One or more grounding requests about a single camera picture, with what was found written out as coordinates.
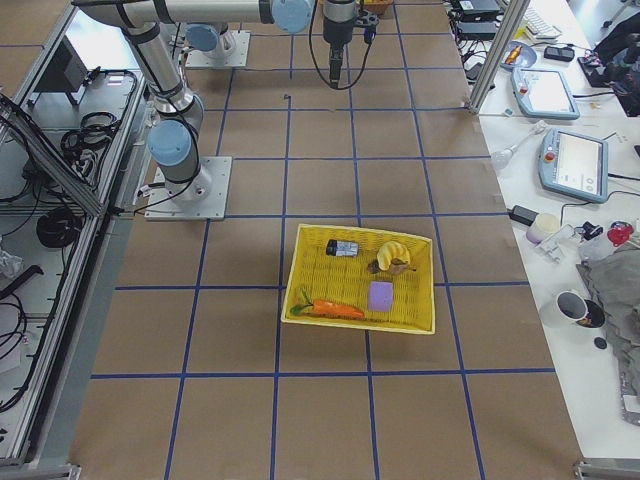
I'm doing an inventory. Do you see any purple foam cube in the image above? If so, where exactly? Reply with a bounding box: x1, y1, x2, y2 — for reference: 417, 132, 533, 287
367, 281, 394, 313

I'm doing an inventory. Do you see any coiled black cable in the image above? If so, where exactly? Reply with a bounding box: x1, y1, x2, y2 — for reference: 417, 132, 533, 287
35, 204, 84, 251

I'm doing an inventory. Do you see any small brown toy piece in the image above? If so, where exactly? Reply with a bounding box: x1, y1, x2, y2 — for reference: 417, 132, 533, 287
367, 259, 419, 275

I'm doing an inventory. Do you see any yellow plastic basket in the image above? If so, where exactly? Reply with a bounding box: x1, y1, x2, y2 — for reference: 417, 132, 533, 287
281, 224, 436, 335

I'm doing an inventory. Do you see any brown wicker basket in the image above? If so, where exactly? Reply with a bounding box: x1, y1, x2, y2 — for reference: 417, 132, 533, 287
364, 0, 394, 15

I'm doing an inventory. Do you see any toy orange carrot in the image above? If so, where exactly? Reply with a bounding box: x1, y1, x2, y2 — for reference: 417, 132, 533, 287
289, 290, 365, 319

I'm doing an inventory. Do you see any aluminium frame post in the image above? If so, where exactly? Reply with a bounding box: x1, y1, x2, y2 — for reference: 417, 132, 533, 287
467, 0, 530, 114

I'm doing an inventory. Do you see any purple white cup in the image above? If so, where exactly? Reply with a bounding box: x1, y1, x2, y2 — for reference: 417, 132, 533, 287
525, 213, 560, 244

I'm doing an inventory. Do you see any black power adapter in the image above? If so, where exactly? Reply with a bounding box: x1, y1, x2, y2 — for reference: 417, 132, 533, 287
508, 205, 539, 227

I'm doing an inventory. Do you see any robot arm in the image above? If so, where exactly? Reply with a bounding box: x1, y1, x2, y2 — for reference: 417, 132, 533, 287
74, 1, 361, 209
186, 22, 236, 58

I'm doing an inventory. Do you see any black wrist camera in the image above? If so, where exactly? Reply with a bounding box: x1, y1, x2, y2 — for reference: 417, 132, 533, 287
355, 10, 379, 45

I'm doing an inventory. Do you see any teach pendant far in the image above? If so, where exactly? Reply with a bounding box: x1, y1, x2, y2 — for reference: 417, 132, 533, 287
511, 67, 580, 120

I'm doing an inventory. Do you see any blue plate with brass part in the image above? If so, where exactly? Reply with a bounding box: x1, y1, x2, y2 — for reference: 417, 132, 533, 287
500, 41, 538, 70

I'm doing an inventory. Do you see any white mug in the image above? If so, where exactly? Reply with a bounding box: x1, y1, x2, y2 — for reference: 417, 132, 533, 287
539, 290, 588, 328

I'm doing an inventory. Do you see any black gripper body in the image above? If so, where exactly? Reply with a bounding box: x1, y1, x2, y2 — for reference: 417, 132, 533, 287
323, 17, 354, 61

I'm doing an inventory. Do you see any red black toy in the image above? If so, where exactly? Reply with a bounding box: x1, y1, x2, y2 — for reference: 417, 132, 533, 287
607, 221, 634, 248

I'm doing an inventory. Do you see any teach pendant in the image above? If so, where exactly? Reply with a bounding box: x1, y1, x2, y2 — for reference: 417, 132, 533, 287
538, 128, 609, 204
511, 67, 580, 120

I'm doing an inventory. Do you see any toy croissant bread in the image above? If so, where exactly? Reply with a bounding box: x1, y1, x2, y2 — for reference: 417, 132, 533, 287
376, 241, 411, 274

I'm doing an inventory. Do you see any grey cloth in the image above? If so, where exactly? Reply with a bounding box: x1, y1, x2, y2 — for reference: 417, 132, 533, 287
576, 247, 639, 425

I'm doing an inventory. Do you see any small dark glass bottle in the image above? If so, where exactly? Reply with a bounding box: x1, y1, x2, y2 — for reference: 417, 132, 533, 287
325, 239, 360, 258

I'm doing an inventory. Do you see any teach pendant near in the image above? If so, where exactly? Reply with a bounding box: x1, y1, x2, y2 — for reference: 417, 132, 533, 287
538, 128, 609, 204

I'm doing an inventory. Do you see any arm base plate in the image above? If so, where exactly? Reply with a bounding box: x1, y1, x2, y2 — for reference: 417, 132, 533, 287
185, 25, 251, 69
144, 156, 233, 221

